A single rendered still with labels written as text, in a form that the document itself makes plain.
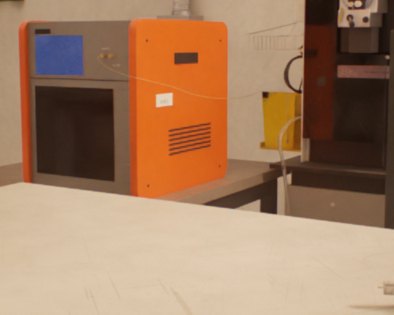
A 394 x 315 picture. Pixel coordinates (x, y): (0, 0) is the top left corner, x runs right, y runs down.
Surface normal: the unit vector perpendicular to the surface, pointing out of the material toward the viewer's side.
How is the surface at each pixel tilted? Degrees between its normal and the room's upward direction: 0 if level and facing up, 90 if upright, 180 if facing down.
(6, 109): 90
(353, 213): 90
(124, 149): 90
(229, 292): 0
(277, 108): 93
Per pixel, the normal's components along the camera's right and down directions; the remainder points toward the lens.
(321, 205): -0.52, 0.11
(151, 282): 0.00, -0.99
